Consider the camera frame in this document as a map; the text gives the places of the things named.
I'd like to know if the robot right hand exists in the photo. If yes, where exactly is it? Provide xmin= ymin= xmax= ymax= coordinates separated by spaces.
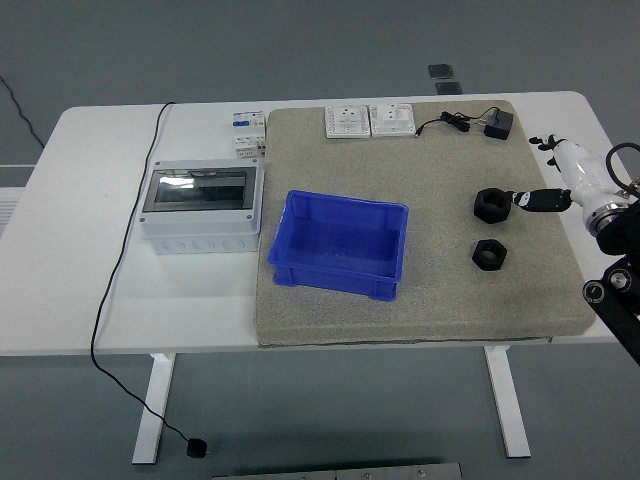
xmin=509 ymin=133 xmax=624 ymax=216

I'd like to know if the large black nut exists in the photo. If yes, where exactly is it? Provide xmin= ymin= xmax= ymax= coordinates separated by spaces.
xmin=473 ymin=187 xmax=514 ymax=224

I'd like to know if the small black nut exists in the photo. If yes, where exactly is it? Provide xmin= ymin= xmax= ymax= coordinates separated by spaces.
xmin=472 ymin=238 xmax=509 ymax=272

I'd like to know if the blue plastic box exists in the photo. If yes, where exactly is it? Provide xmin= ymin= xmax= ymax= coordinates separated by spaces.
xmin=266 ymin=188 xmax=410 ymax=304

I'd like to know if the grey distribution box clear lid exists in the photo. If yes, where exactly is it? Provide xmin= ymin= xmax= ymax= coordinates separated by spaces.
xmin=138 ymin=158 xmax=265 ymax=256

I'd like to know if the grey-brown mat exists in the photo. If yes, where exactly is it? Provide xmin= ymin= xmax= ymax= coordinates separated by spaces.
xmin=252 ymin=98 xmax=596 ymax=349

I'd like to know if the white table leg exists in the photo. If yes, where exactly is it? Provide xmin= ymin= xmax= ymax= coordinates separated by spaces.
xmin=131 ymin=352 xmax=177 ymax=466
xmin=482 ymin=345 xmax=532 ymax=459

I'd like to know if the white circuit breaker blue label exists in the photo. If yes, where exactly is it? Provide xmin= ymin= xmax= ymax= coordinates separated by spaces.
xmin=230 ymin=110 xmax=266 ymax=136

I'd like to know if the grey metal plate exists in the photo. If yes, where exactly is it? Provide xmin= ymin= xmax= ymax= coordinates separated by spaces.
xmin=212 ymin=462 xmax=464 ymax=480

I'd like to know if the white floor vent panel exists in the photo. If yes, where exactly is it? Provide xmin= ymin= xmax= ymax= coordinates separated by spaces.
xmin=0 ymin=163 xmax=37 ymax=236

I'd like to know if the black power adapter with cord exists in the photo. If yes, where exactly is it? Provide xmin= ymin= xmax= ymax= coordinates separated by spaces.
xmin=413 ymin=107 xmax=515 ymax=141

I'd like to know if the white wall socket with switch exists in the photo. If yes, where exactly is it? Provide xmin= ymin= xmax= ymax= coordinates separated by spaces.
xmin=368 ymin=103 xmax=417 ymax=138

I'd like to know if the long black cable with plug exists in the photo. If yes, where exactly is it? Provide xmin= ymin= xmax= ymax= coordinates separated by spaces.
xmin=89 ymin=101 xmax=210 ymax=459

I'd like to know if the thin black floor cable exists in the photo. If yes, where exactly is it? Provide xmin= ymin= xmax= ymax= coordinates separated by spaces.
xmin=0 ymin=74 xmax=45 ymax=150

